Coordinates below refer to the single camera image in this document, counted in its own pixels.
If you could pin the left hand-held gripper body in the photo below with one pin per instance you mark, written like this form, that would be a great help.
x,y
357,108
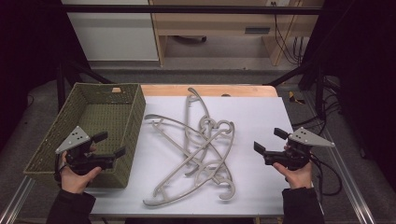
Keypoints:
x,y
74,140

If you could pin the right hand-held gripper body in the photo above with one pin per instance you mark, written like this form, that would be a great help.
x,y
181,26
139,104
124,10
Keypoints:
x,y
306,138

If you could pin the green woven basket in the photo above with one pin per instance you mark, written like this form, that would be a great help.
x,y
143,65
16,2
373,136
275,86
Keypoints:
x,y
102,115

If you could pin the person's right hand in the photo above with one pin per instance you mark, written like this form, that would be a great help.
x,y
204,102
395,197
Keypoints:
x,y
299,179

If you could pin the person's left hand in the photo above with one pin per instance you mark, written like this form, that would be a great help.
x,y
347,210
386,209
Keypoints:
x,y
74,182

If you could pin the white sheet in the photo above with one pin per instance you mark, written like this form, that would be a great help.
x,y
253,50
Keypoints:
x,y
258,118

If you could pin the yellow and black tool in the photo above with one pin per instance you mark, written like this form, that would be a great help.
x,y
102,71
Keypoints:
x,y
292,98

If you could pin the black metal stand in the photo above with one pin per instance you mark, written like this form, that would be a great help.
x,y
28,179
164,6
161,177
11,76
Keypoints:
x,y
319,93
60,90

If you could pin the dark curtain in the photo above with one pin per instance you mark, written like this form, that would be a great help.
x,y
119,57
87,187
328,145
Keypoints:
x,y
28,40
367,62

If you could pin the white cabinet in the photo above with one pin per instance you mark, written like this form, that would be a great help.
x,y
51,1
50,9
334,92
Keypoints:
x,y
115,34

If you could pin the wooden desk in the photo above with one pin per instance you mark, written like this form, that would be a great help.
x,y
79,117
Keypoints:
x,y
218,21

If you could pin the aluminium rail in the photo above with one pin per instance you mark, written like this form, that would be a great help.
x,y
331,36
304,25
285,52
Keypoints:
x,y
15,202
348,183

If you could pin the black horizontal frame bar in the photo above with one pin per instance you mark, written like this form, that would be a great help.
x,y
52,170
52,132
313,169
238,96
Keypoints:
x,y
186,9

